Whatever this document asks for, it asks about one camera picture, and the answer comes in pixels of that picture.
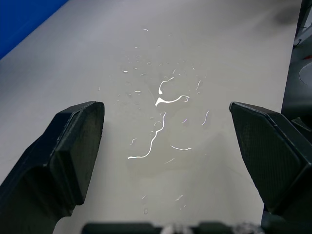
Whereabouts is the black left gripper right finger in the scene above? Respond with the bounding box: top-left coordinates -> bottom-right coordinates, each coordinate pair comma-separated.
228,101 -> 312,216

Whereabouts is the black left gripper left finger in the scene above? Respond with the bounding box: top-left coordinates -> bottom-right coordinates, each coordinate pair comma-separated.
0,100 -> 105,234

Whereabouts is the spilled water puddle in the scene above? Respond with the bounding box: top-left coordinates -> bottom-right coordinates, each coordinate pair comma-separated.
97,27 -> 213,215

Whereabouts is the blue plastic tub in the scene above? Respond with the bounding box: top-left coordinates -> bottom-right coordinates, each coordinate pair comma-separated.
0,0 -> 62,61

